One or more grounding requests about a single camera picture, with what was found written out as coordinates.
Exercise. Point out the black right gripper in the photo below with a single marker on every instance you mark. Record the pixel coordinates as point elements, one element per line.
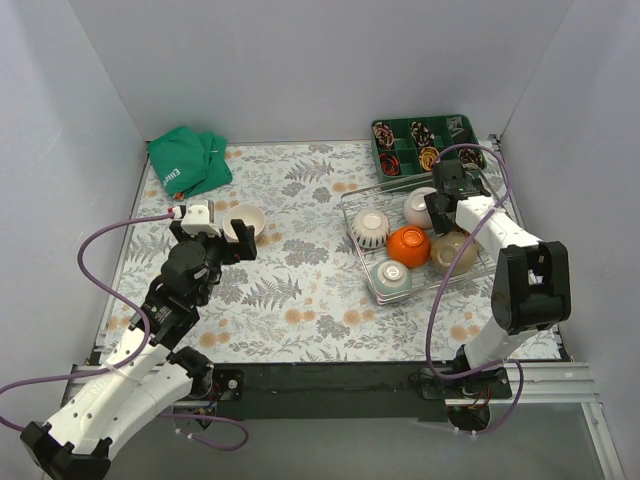
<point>440,211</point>

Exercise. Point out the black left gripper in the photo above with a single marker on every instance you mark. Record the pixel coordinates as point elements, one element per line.
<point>222,245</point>

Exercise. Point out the cream plain bowl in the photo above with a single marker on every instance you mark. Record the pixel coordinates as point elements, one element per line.
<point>251,215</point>

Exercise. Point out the white plain bowl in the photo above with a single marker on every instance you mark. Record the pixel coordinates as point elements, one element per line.
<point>415,208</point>

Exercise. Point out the beige floral bowl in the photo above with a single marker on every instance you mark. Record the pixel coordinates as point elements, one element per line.
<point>445,248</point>

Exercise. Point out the orange bowl black inside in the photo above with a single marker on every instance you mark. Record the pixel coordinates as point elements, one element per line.
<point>410,246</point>

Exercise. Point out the white bowl blue leaf pattern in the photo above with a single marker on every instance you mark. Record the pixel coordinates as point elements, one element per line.
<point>370,228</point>

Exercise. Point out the pale green ribbed bowl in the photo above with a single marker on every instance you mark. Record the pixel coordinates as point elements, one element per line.
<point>390,280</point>

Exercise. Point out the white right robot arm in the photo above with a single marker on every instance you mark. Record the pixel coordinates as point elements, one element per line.
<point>531,289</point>

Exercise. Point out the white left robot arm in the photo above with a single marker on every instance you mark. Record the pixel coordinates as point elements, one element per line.
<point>148,370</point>

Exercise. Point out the dark patterned scrunchie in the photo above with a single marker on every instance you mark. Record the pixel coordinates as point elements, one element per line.
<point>468,155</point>

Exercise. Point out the green compartment organizer tray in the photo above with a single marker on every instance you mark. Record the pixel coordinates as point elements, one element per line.
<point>406,159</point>

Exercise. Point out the black white scrunchie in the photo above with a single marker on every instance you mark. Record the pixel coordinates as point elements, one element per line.
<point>421,134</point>

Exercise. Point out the pink black scrunchie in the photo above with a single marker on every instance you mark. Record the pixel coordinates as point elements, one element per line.
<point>384,135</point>

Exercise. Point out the green folded cloth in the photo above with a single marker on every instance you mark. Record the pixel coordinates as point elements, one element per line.
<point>188,163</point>

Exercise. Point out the floral patterned table mat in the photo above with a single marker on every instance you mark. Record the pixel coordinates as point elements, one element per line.
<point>306,296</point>

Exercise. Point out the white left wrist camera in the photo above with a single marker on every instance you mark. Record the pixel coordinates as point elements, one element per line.
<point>194,218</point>

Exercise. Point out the metal wire dish rack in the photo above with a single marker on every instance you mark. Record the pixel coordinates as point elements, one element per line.
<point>389,198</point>

